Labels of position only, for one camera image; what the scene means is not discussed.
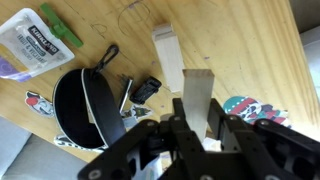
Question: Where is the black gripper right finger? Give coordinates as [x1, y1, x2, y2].
[208, 99, 257, 167]

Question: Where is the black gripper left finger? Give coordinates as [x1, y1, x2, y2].
[168, 98, 208, 180]

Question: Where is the light wooden block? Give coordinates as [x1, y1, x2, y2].
[182, 69, 214, 141]

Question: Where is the upright wooden block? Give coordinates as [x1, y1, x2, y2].
[152, 24, 184, 93]

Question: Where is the green red sticker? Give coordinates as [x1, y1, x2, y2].
[223, 96, 291, 128]

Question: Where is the small black toy car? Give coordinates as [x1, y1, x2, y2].
[130, 76, 162, 105]

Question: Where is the wooden table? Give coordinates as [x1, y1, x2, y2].
[0, 0, 320, 141]

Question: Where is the black glasses case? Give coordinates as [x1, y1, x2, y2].
[52, 44, 126, 149]

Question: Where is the black white red sticker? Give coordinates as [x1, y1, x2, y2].
[25, 91, 54, 118]

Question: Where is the grey fabric sofa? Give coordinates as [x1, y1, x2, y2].
[0, 117, 86, 180]

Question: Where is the Kirkland fruit pouch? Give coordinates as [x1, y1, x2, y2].
[0, 8, 75, 82]

